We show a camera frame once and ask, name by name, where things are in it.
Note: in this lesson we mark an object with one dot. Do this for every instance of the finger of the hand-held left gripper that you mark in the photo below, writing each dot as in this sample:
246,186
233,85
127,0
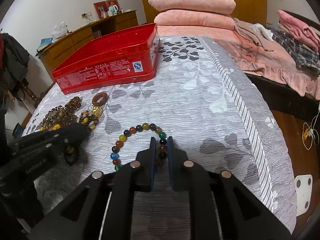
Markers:
57,133
50,148

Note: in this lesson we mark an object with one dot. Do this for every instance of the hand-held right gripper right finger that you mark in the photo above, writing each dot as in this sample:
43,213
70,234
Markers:
170,160

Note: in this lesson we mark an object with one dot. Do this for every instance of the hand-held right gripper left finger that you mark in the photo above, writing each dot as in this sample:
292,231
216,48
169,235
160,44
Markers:
152,160

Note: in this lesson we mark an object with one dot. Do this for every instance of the red tin box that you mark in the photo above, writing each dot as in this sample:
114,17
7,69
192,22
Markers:
105,70

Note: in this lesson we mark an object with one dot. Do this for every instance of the gold filigree pendant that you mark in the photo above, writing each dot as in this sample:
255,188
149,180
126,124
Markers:
96,111

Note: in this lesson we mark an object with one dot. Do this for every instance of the wooden coat rack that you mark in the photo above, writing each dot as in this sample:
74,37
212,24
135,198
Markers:
27,92

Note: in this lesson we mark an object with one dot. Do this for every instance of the dark hanging coat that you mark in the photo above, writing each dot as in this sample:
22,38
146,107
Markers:
15,57

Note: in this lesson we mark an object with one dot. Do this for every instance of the blue cloth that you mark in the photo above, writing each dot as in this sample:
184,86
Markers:
45,43

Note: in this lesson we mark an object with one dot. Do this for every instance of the wooden sideboard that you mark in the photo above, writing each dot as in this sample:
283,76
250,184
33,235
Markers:
75,42

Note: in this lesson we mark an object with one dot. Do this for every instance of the white plastic bag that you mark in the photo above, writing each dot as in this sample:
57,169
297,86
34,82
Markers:
59,30

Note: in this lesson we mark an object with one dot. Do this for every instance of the pink ruffled bedspread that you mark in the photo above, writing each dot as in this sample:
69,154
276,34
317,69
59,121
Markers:
255,60

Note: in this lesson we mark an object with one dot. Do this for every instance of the teal and white kettle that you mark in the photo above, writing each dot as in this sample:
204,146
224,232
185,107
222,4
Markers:
113,10

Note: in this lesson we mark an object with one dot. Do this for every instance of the white bathroom scale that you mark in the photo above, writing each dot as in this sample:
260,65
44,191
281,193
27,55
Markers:
302,195

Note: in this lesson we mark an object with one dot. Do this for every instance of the pink folded quilt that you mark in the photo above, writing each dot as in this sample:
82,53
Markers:
192,1
195,20

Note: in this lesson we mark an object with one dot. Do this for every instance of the beige garment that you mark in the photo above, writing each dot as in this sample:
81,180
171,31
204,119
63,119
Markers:
246,32

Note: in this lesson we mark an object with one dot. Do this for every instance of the white cloth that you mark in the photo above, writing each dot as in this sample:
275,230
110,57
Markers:
265,32

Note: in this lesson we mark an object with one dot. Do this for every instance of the plaid garment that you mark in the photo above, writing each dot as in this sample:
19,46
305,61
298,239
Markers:
297,50

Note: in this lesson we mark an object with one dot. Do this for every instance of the pink folded garment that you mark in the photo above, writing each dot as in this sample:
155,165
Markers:
300,30

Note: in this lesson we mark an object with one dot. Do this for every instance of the dark headboard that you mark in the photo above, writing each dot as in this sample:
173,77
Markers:
303,16

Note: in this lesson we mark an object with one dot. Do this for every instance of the wall socket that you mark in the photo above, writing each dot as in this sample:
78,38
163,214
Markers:
86,15

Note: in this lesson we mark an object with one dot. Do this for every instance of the red picture frame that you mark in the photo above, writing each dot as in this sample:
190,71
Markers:
100,10
111,2

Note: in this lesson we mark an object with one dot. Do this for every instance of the dark bed frame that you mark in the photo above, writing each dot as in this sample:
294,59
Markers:
287,97

